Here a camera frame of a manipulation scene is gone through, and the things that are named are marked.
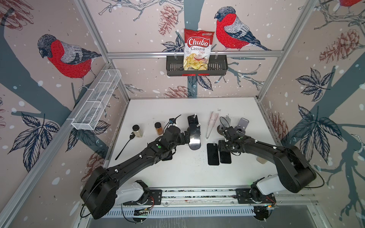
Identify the pale spice jar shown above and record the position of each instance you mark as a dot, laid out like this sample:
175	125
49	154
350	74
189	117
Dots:
138	132

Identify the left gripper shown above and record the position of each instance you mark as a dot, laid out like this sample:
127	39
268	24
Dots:
182	140

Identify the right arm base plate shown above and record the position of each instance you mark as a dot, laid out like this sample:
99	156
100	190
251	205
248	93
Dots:
253	196

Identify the black spoon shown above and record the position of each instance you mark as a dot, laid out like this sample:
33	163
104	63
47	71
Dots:
131	137

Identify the black wire wall basket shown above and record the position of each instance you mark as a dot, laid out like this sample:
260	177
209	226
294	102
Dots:
217	66

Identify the Chuba cassava chips bag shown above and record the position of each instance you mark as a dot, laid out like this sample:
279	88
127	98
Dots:
197	49

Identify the black phone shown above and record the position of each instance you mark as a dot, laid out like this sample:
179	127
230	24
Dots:
225	158
213	154
168	158

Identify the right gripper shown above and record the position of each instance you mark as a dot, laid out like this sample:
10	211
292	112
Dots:
220	147

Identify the aluminium rail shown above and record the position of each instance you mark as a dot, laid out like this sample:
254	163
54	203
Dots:
210	197

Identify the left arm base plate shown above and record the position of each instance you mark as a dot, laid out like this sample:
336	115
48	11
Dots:
149	198

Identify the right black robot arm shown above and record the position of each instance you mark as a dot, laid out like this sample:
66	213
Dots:
293	171

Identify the orange spice jar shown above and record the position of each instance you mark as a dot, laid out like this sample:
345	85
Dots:
159	128

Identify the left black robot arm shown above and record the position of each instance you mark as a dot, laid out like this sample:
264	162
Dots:
100	191

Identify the white mesh wall basket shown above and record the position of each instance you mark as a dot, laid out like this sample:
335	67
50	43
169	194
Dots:
92	110

